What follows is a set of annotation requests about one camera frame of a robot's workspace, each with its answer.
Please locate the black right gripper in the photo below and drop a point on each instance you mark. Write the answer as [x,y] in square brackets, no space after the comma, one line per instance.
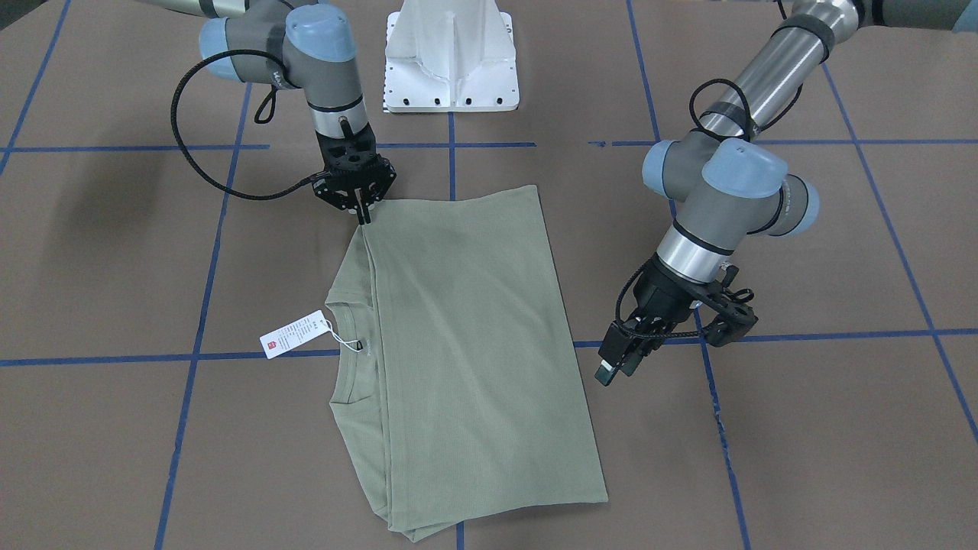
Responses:
[384,186]

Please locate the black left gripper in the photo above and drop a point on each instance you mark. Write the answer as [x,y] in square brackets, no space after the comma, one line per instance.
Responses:
[662,295]

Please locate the olive green long-sleeve shirt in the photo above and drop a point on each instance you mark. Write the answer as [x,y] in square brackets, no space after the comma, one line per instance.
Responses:
[465,399]

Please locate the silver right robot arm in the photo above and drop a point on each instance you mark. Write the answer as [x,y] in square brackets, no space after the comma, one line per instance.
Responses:
[306,45]

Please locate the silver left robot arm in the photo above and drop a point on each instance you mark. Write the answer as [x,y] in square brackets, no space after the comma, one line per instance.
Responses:
[728,187]

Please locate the white paper hang tag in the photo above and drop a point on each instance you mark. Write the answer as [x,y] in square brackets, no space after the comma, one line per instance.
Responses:
[296,333]

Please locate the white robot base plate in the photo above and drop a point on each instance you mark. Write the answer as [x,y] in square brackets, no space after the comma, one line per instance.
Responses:
[450,56]

